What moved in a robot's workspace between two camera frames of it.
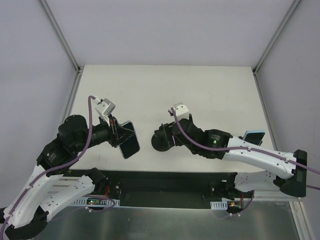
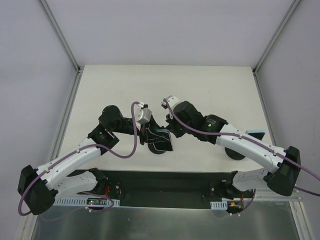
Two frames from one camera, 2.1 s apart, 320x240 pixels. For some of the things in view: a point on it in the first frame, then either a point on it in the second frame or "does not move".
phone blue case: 254,136 does not move
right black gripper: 169,136 to 172,122
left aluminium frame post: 60,35 does not move
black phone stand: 162,139 to 153,150
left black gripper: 114,135 to 144,131
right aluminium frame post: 256,69 does not move
